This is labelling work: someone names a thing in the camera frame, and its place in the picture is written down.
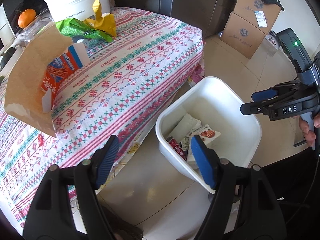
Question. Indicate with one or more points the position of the small nut snack wrapper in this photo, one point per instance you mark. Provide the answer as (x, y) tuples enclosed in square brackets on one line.
[(205, 132)]

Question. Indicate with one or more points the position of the lower cardboard box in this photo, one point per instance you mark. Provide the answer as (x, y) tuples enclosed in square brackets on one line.
[(242, 35)]

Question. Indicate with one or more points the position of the yellow snack wrapper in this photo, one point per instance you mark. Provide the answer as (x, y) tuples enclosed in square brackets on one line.
[(103, 22)]

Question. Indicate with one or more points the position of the green plastic wrapper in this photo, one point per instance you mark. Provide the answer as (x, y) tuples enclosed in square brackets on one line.
[(72, 27)]

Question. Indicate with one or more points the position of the cardboard box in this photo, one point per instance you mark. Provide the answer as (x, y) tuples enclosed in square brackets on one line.
[(256, 12), (242, 35)]

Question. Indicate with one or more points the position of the orange on jar lid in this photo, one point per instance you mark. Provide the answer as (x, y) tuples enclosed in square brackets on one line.
[(26, 17)]

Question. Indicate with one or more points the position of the patterned tablecloth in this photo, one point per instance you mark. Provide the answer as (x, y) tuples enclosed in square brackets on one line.
[(127, 85)]

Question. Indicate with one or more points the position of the dark green squash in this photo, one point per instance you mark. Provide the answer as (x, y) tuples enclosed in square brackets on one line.
[(7, 56)]

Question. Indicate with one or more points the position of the person right hand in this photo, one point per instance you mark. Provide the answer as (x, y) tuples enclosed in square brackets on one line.
[(309, 135)]

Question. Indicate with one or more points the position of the glass jar with oranges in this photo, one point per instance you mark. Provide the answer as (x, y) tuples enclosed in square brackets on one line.
[(27, 34)]

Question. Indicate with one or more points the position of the white trash bin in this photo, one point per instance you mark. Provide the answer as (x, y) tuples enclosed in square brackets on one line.
[(231, 135)]

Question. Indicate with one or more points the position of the red blue snack package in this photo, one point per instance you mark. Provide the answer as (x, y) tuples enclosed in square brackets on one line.
[(73, 59)]

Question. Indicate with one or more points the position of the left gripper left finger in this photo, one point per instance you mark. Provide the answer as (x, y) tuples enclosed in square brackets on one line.
[(50, 214)]

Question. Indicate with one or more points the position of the brown paper bag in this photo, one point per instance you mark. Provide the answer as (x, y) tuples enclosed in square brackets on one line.
[(23, 95)]

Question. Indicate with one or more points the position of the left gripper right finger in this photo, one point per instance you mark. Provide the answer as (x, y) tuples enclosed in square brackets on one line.
[(244, 206)]

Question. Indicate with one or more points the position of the blue milk carton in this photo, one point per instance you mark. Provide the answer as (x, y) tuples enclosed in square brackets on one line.
[(191, 158)]

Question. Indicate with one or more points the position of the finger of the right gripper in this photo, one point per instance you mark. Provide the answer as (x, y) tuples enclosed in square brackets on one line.
[(263, 95), (259, 107)]

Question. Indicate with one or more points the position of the white plastic bottle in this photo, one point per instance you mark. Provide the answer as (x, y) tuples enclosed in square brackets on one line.
[(184, 126)]

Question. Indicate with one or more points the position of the upper cardboard box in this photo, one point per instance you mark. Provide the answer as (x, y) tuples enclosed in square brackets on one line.
[(256, 12)]

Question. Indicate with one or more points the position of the red cartoon drink can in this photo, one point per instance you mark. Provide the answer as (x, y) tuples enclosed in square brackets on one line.
[(176, 146)]

